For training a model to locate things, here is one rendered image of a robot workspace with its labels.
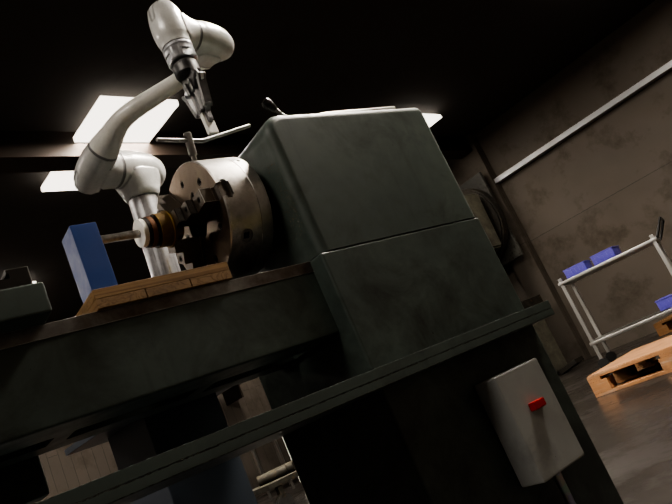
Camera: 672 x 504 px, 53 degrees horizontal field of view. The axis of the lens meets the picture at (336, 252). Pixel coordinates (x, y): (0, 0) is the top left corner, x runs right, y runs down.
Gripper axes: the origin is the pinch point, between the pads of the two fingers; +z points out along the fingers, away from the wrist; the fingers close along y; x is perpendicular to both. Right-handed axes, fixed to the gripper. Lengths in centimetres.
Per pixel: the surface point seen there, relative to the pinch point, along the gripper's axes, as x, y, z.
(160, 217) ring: -28.4, 6.6, 29.0
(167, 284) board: -40, 21, 50
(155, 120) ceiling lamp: 131, -249, -161
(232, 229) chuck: -17.1, 16.1, 39.1
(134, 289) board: -47, 21, 50
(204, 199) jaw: -21.3, 16.5, 30.6
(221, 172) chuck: -14.5, 17.3, 24.6
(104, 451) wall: 184, -774, 1
